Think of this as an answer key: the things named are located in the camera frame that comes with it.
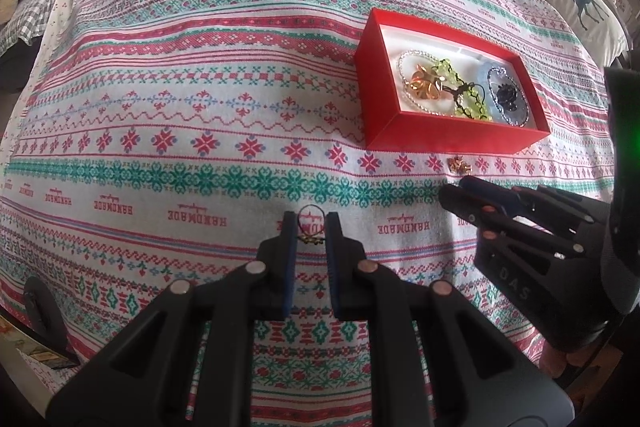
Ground checked bedsheet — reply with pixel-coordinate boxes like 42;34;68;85
0;0;68;50

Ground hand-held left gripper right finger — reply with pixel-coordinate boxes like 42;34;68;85
326;212;574;427

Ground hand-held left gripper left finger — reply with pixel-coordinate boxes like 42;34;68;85
47;211;300;427

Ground small rhinestone bangle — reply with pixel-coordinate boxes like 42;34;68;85
484;66;534;128

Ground light blue beaded bracelet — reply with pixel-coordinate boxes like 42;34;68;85
471;61;532;124

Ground large rhinestone bangle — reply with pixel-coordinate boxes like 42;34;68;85
397;49;453;114

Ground white pillow with deer print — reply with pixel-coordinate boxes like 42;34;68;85
531;0;629;64

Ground brown wooden board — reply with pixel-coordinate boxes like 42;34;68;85
0;314;81;370

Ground printed patterned blanket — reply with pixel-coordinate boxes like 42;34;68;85
0;0;631;427

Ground person's right hand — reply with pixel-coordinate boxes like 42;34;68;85
540;347;571;380

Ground green and black beaded bracelet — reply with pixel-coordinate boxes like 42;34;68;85
449;81;495;124

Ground silver hoop earring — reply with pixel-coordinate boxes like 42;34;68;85
296;203;327;247

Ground red cardboard box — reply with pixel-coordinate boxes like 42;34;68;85
354;8;552;154

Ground gold hair clip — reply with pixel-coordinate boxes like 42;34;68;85
406;63;452;102

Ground black hair clip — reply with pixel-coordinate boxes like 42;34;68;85
492;82;524;112

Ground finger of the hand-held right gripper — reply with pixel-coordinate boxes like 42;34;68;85
439;183;614;354
461;175;609;249

